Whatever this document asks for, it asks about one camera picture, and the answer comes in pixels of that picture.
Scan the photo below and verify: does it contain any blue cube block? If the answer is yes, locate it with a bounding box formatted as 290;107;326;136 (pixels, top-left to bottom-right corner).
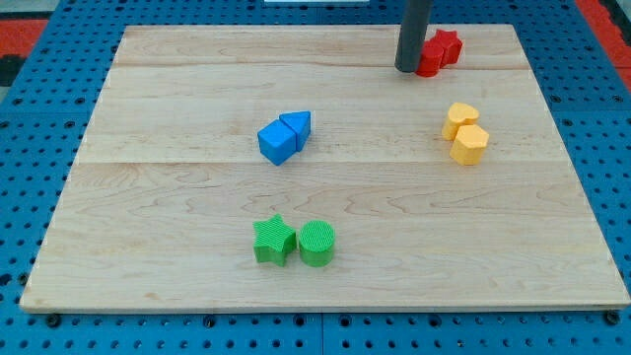
257;119;297;166

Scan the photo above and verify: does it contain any light wooden board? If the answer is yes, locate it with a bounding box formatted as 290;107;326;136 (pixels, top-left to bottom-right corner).
21;25;630;314

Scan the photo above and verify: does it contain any blue triangle block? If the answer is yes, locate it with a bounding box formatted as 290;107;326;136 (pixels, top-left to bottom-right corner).
279;110;312;152

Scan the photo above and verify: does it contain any green cylinder block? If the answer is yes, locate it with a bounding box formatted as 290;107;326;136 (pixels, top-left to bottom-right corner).
299;220;335;267

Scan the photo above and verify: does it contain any green star block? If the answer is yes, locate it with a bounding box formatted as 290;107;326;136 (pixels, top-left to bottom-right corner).
252;214;297;267

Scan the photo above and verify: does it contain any yellow heart block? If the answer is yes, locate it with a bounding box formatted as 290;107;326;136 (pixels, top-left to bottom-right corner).
442;103;480;141

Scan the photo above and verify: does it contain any yellow hexagon block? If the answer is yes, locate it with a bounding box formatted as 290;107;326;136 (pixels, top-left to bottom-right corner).
450;124;490;166

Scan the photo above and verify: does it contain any red round block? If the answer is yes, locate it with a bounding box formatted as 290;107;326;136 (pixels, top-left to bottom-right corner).
415;40;444;77

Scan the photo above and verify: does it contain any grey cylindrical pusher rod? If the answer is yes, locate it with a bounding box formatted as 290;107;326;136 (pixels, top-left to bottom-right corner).
394;0;434;73

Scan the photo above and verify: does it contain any red star block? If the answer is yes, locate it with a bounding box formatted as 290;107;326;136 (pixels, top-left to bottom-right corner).
430;30;462;67

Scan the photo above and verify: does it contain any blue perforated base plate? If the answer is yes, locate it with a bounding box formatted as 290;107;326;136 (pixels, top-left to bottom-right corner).
1;1;630;354

